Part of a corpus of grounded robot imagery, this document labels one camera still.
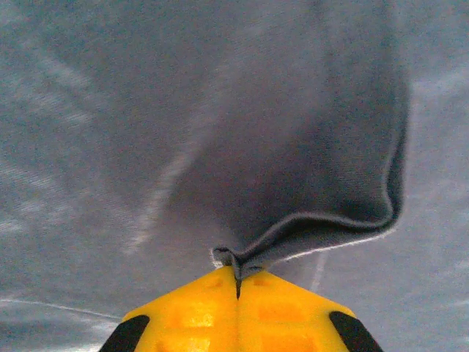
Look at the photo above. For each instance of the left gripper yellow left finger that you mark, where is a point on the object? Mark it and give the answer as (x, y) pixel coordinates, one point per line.
(190, 319)

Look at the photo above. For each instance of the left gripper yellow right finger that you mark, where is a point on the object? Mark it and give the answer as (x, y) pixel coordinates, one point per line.
(286, 319)

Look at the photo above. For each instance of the blue t-shirt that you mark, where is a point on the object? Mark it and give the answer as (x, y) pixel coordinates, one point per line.
(220, 128)

